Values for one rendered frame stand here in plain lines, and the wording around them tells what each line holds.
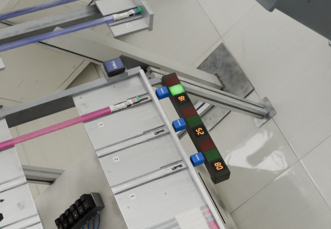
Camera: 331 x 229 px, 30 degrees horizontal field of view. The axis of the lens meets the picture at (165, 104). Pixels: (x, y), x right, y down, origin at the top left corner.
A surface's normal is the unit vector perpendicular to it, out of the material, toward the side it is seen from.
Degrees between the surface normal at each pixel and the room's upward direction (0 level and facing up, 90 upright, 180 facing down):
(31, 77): 90
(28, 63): 90
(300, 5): 90
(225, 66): 0
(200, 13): 0
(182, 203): 46
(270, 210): 0
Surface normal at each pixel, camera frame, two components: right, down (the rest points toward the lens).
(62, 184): -0.63, -0.18
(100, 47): 0.43, 0.73
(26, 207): 0.04, -0.57
